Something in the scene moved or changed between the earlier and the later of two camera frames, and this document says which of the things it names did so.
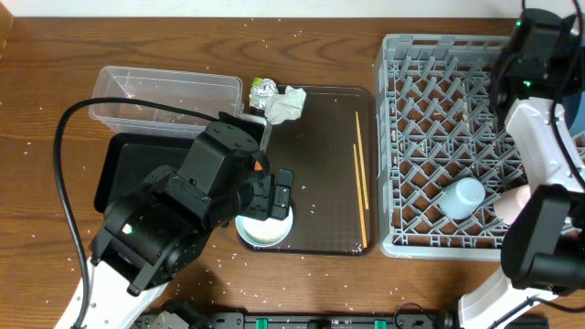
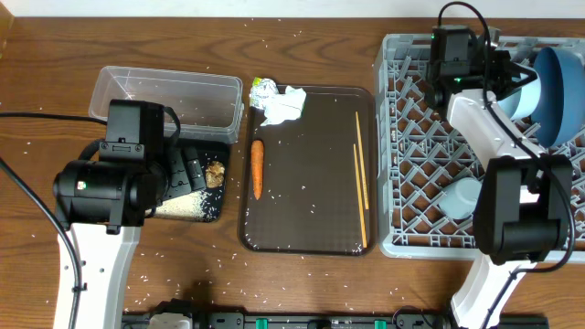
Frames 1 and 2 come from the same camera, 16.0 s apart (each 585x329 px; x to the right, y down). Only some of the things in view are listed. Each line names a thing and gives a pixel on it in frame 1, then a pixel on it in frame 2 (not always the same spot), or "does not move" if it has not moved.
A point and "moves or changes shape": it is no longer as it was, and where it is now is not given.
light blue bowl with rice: (267, 232) moves or changes shape
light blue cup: (461, 198) does not move
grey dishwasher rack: (436, 122) does not move
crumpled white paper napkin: (286, 106) does not move
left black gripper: (264, 197) to (184, 169)
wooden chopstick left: (359, 196) does not move
